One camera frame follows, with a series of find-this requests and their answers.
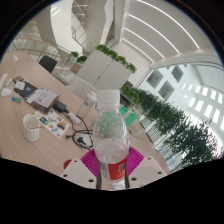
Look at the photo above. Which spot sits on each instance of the white cabinet topped with plants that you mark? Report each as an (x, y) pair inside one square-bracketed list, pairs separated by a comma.
[(103, 71)]

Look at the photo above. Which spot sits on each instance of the brown planter with green plants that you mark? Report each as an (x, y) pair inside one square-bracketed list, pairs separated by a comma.
[(78, 63)]

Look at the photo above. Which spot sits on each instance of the black power adapter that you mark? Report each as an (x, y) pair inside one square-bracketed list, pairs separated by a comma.
[(60, 106)]

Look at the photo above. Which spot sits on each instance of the white computer mouse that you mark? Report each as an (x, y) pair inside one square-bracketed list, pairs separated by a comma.
[(6, 92)]

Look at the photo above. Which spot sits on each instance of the clear tumbler with white lid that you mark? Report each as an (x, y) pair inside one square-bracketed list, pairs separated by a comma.
[(86, 106)]

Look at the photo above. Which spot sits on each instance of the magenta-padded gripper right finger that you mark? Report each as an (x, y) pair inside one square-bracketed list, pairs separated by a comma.
[(145, 170)]

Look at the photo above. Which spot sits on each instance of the black chair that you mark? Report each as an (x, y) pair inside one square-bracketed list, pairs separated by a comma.
[(47, 63)]

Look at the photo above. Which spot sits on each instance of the white grid-patterned mug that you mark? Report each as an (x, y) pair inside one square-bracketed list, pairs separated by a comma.
[(31, 131)]

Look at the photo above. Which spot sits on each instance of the small teal box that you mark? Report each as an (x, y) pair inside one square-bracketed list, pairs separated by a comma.
[(16, 99)]

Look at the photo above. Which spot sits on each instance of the white paper booklet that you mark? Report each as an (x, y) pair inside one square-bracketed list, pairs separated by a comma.
[(43, 97)]

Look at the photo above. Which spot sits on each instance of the white remote control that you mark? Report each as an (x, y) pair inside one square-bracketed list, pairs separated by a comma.
[(3, 80)]

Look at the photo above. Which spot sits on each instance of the colourful sticker sheet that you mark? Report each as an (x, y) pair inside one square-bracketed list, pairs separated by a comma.
[(55, 124)]

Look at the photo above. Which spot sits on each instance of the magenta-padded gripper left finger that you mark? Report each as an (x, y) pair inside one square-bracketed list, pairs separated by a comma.
[(80, 171)]

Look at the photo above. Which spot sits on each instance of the clear plastic water bottle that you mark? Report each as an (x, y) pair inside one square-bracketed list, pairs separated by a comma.
[(111, 146)]

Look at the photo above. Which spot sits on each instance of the long ceiling light strips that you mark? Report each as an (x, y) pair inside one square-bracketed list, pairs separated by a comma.
[(156, 31)]

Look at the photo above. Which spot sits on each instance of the black notebook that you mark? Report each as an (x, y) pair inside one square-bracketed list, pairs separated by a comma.
[(23, 90)]

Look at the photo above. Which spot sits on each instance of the row of green potted trees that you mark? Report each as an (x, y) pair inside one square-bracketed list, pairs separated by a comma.
[(180, 133)]

